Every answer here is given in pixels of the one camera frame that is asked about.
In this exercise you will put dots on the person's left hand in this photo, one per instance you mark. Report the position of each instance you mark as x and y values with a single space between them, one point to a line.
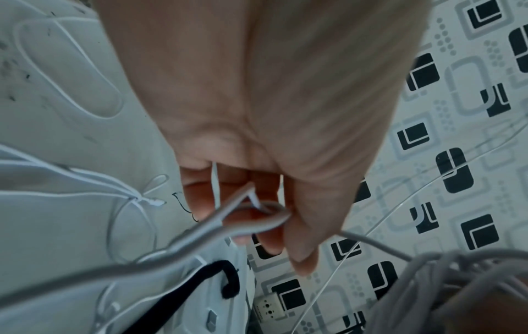
268 97

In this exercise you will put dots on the person's right hand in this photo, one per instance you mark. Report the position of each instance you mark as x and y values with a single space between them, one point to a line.
486 310

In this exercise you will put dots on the white low table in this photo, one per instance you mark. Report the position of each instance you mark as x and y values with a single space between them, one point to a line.
62 137

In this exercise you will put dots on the white wall socket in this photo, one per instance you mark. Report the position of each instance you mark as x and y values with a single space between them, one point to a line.
270 306

